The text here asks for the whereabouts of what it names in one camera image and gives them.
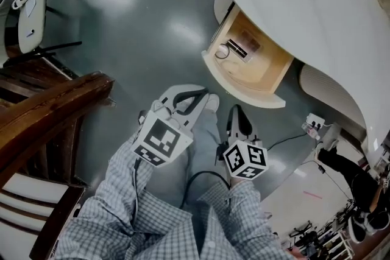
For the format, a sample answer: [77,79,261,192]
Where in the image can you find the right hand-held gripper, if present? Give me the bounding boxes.
[215,104,269,183]

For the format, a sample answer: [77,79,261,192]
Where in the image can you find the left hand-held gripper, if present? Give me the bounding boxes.
[130,83,211,168]

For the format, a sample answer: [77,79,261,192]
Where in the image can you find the large white fluted drawer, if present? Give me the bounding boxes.
[200,2,296,110]

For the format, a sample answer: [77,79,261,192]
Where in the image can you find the white curved desk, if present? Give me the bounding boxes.
[207,0,390,160]

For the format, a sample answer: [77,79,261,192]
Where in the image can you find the person's right forearm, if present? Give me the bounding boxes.
[197,176,272,254]

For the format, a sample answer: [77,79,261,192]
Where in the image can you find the person's left forearm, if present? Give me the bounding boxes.
[90,137,154,223]

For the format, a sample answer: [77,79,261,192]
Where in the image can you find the person's white shoe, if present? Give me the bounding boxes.
[203,93,221,114]

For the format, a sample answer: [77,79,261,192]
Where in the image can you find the person's grey trousers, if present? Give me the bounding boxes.
[142,108,233,209]

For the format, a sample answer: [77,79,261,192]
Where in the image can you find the red label small bottle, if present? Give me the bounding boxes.
[301,121,322,141]

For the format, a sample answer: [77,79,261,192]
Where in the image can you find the black cylindrical tube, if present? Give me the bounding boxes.
[227,38,249,57]

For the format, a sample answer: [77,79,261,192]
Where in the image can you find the white power strip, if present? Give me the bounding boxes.
[305,112,327,129]

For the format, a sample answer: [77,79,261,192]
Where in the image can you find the clear makeup case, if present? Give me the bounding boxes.
[226,28,263,63]

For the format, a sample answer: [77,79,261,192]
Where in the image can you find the person's checked shirt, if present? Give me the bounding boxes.
[54,136,295,260]

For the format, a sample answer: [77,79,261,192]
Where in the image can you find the dark wooden armchair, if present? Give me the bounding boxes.
[0,54,116,260]

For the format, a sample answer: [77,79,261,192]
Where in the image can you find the white seat black leg chair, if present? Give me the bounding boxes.
[2,0,83,68]

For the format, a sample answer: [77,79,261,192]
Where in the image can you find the white paper sheet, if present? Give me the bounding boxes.
[25,0,38,18]

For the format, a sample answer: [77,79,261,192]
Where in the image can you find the white seat cushion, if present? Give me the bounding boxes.
[0,172,70,260]

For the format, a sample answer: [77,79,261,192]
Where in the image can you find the black power cable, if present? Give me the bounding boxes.
[266,133,309,152]

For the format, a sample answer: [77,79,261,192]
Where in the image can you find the thick black looped cable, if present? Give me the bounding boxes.
[180,170,232,210]

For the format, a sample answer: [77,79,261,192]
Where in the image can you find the black ring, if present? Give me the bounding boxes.
[214,43,231,60]

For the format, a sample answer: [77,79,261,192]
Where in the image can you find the black sleeve cable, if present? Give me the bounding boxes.
[132,157,143,223]

